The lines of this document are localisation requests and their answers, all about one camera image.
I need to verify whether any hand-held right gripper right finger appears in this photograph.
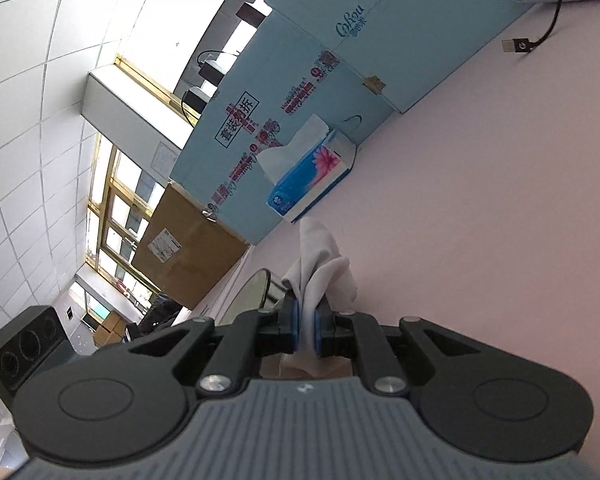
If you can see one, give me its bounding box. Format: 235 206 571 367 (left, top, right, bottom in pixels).
313 304 527 396

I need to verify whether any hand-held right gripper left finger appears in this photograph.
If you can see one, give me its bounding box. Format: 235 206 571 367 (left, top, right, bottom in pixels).
129 295 299 397

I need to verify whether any white bowl with black rim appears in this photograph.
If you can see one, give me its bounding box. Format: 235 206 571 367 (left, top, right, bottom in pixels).
215 269 287 328

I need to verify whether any white cloth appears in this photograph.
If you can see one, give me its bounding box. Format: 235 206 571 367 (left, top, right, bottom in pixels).
277 216 358 376

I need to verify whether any brown cardboard box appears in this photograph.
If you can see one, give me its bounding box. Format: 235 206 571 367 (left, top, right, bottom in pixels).
131 182 251 309

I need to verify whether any blue floral tissue box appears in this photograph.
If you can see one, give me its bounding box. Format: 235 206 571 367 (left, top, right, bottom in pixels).
256 114 357 224

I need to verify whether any blue cardboard panel red print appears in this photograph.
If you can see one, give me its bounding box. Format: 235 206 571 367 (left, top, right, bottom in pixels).
169 10 401 247

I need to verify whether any blue cardboard panel plain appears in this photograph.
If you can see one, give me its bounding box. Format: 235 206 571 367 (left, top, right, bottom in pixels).
264 0 556 115

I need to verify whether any white wall notice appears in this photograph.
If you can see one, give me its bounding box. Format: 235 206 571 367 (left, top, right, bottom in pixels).
151 141 179 177

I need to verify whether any black usb cable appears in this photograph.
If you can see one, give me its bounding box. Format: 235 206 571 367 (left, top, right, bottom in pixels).
501 0 588 56

